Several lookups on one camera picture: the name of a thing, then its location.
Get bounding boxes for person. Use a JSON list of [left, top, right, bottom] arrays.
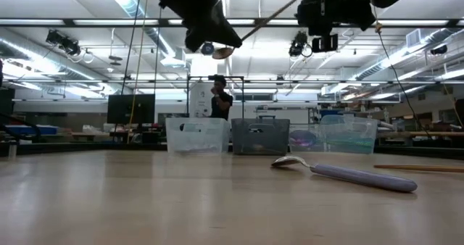
[[209, 75, 234, 121]]

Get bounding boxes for wooden chopstick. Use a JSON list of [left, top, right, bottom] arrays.
[[372, 164, 464, 173]]

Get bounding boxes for clear plastic bin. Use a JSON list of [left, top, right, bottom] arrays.
[[165, 117, 231, 154], [289, 114, 378, 155]]

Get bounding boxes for black overhead camera cluster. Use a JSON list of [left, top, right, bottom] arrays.
[[45, 29, 82, 57]]

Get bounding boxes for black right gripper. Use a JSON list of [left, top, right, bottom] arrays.
[[297, 0, 376, 54]]

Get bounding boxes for black hanging cable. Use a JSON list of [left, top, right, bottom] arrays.
[[375, 5, 431, 134]]

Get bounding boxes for wooden workbench top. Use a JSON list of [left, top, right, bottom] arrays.
[[376, 130, 464, 138]]

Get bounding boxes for black overhead light beam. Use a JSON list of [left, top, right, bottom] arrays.
[[0, 17, 464, 29]]

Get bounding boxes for black monitor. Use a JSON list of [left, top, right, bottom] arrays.
[[107, 94, 157, 125]]

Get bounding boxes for round black overhead camera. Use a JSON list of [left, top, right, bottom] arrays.
[[200, 41, 216, 56]]

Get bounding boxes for grey translucent plastic bin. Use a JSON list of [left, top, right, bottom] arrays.
[[231, 117, 291, 157]]

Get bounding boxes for blue storage bins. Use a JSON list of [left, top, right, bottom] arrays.
[[2, 124, 58, 136]]

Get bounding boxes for yellow hanging cable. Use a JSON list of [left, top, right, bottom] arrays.
[[126, 0, 150, 144]]

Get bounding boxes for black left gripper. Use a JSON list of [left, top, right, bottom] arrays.
[[148, 0, 243, 53]]

